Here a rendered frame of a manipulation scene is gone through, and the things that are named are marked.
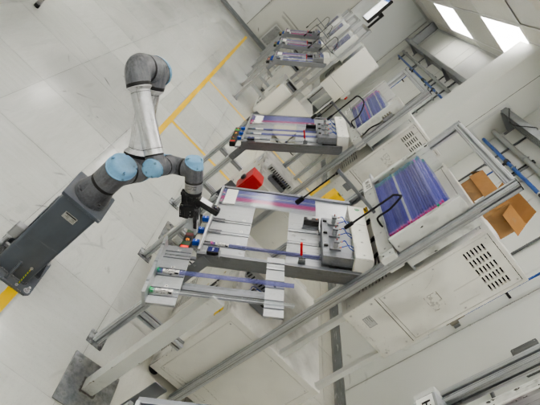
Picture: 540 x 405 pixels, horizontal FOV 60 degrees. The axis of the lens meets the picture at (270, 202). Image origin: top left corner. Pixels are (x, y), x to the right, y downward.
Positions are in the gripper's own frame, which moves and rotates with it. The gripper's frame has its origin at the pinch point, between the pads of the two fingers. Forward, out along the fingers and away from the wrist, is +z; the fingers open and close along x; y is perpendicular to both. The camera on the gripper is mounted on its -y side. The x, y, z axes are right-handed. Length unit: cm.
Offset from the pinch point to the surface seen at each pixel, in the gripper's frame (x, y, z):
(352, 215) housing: -30, -71, -3
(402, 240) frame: 11, -86, -16
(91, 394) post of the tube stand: 38, 35, 64
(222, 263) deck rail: 10.0, -13.9, 7.5
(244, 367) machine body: 10, -28, 67
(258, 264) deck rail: 10.0, -29.0, 5.9
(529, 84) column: -306, -264, -30
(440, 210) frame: 11, -97, -31
